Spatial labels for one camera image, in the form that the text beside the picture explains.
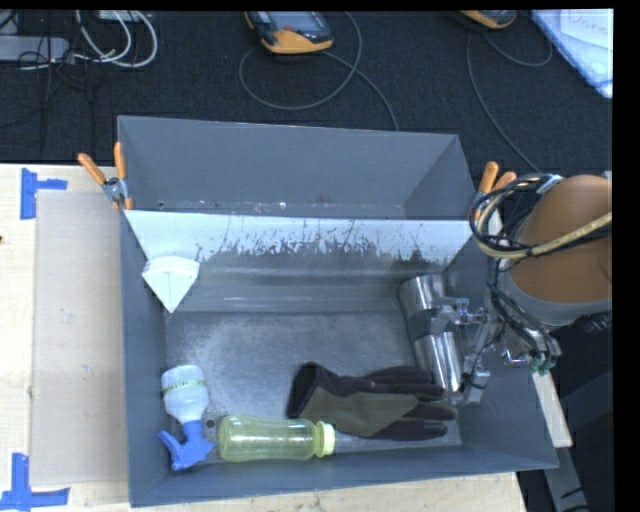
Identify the shiny metal gripper finger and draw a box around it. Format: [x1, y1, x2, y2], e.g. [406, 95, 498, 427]
[398, 273, 472, 329]
[413, 331, 491, 407]

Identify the dark brown and olive glove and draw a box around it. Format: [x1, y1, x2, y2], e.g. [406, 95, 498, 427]
[285, 361, 459, 443]

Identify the yellow-green clear plastic bottle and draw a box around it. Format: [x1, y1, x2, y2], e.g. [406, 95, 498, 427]
[216, 414, 338, 464]

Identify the grey metal bin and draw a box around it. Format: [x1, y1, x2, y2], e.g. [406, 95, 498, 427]
[115, 115, 561, 509]

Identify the white folded paper filter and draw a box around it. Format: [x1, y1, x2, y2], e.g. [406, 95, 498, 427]
[140, 255, 202, 315]

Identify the white spray bottle blue trigger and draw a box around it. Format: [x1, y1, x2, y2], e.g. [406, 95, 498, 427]
[156, 364, 217, 473]

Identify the pale wood flat board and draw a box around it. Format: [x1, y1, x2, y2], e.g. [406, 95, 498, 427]
[28, 191, 127, 489]

